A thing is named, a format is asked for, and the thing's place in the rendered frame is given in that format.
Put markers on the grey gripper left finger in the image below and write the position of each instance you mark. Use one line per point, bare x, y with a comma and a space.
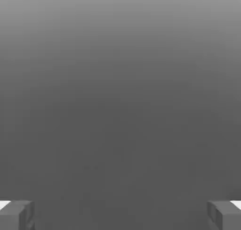
13, 215

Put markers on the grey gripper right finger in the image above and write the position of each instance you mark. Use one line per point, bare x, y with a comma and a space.
227, 215

